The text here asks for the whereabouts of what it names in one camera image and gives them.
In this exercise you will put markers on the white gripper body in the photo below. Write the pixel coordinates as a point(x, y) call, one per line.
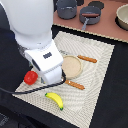
point(47, 62)

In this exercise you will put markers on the red toy tomato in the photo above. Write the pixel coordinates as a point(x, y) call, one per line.
point(30, 77)

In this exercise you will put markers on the yellow toy banana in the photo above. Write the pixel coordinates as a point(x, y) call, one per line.
point(55, 97)

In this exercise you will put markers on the small grey saucepan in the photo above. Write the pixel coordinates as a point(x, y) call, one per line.
point(89, 20)

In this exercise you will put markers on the brown toy sausage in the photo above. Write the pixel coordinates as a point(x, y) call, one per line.
point(90, 15)

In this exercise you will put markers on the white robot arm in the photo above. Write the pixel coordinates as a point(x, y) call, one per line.
point(31, 22)

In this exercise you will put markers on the round wooden plate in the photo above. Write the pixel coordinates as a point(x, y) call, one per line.
point(72, 66)

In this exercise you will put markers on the white woven placemat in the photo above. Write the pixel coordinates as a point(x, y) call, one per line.
point(71, 105)

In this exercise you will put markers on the large grey pot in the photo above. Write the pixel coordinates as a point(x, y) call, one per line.
point(66, 9)

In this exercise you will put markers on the pink toy stove top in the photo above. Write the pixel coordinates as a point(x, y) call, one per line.
point(106, 27)

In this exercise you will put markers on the white toy sink bowl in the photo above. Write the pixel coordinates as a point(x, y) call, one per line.
point(122, 15)

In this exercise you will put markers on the fork with wooden handle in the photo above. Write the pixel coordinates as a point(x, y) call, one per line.
point(76, 85)

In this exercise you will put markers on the knife with wooden handle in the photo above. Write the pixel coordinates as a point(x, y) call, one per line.
point(79, 56)

